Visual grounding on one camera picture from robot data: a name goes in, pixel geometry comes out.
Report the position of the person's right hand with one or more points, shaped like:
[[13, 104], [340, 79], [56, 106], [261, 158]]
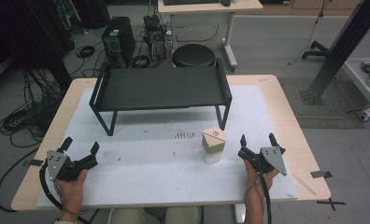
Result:
[[254, 183]]

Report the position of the beige green white carton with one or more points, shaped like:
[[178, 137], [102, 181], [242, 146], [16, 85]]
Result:
[[213, 143]]

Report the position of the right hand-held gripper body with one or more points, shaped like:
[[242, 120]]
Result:
[[267, 160]]

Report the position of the person's left leg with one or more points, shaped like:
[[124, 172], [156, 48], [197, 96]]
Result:
[[127, 216]]

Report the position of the black chair base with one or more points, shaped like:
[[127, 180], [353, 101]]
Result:
[[317, 51]]

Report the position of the dark curtain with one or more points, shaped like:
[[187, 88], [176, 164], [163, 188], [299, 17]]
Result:
[[30, 37]]

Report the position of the black metal shelf rack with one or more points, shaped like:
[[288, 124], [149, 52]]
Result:
[[161, 88]]

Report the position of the small black computer tower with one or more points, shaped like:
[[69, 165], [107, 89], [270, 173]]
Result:
[[155, 37]]

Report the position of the black computer mouse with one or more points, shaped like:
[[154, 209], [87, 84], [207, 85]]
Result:
[[225, 2]]

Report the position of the person's left hand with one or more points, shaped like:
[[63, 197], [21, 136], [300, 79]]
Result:
[[71, 194]]

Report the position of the black round stool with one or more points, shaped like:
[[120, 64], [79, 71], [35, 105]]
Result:
[[194, 55]]

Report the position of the large black computer tower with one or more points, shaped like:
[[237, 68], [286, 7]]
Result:
[[119, 40]]

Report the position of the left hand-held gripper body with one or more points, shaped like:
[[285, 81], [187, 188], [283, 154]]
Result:
[[68, 168]]

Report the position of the white wheeled cart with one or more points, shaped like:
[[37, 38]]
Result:
[[365, 84]]

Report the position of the dark tape strip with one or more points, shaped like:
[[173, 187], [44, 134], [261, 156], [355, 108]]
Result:
[[35, 162]]

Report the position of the white table mat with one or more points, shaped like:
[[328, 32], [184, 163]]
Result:
[[155, 177]]

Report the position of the person's leg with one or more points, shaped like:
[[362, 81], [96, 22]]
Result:
[[181, 216], [127, 216]]

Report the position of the black metal stand post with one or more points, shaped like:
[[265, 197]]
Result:
[[342, 49]]

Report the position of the grey tape strip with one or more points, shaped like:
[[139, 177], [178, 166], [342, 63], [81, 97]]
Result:
[[320, 174]]

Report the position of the person's right leg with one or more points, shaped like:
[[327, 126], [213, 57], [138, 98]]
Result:
[[181, 216]]

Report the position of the black keyboard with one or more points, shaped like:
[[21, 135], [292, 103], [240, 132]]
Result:
[[191, 1]]

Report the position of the light wooden desk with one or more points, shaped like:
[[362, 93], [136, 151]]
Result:
[[205, 7]]

